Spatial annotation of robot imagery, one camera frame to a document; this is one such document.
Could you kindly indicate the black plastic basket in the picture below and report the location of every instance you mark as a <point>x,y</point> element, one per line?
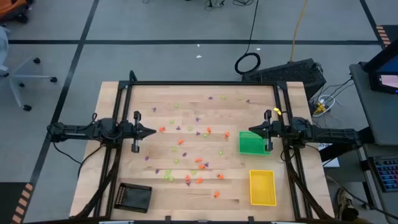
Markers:
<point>126,203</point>

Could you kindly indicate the grey desk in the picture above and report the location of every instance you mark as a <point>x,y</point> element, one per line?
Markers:
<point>376,118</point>

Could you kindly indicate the black table clamp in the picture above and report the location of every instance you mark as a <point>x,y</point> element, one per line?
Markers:
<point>168,218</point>
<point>251,218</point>

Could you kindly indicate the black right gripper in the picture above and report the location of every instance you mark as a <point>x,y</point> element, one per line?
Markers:
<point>269,130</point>

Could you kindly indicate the green plastic basket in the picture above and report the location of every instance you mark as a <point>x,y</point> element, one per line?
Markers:
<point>250,146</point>

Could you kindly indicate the black monitor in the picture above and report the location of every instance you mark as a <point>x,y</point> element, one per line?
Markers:
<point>387,81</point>

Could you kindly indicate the black computer case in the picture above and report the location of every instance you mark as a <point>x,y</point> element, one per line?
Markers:
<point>286,73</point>

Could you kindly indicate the white paper sheet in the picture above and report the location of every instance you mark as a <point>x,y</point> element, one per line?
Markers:
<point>332,162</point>

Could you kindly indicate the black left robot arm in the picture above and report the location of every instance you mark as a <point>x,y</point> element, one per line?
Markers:
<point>77,132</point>

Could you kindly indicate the yellow power plug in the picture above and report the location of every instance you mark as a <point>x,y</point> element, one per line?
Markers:
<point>320,108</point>

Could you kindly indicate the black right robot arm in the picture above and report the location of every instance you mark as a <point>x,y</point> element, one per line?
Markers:
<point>326,133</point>

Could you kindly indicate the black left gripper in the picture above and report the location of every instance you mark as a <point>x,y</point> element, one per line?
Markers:
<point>136,132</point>

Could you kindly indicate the orange chair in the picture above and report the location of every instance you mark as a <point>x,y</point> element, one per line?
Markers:
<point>12,7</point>

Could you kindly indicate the person's shoe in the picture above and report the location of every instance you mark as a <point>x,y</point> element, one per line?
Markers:
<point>346,205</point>

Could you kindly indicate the white office chair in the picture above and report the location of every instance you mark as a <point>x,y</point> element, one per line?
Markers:
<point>14,76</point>

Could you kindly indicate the black desk beam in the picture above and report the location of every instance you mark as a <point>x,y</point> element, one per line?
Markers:
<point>334,152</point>

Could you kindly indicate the yellow plastic basket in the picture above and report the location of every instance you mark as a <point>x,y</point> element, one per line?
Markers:
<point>262,188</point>

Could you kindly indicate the backlit keyboard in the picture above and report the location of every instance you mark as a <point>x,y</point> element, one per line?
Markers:
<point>387,172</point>

